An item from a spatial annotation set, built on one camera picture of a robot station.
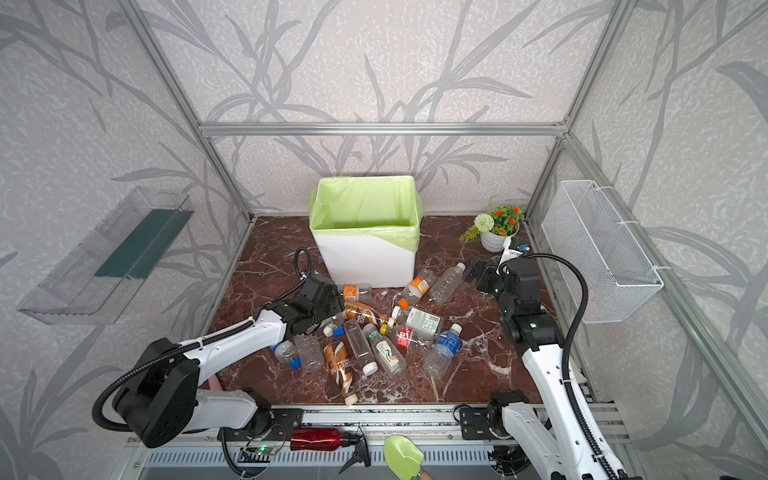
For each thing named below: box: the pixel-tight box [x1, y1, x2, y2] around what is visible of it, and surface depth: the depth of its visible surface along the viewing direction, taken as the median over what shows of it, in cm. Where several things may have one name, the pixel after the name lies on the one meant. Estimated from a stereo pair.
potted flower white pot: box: [459, 205, 525, 253], surface depth 101 cm
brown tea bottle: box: [344, 301, 390, 324], surface depth 90 cm
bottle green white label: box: [391, 306, 444, 338], surface depth 90 cm
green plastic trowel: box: [384, 435, 433, 480], surface depth 71 cm
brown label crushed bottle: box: [324, 341, 359, 406], surface depth 80 cm
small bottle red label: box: [380, 324, 433, 352], surface depth 84 cm
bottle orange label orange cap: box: [398, 276, 430, 309], surface depth 97 cm
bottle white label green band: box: [363, 323, 407, 377], surface depth 82 cm
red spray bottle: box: [290, 423, 371, 475], surface depth 70 cm
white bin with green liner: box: [309, 176, 423, 288], surface depth 90 cm
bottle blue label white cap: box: [425, 324, 463, 379], surface depth 84 cm
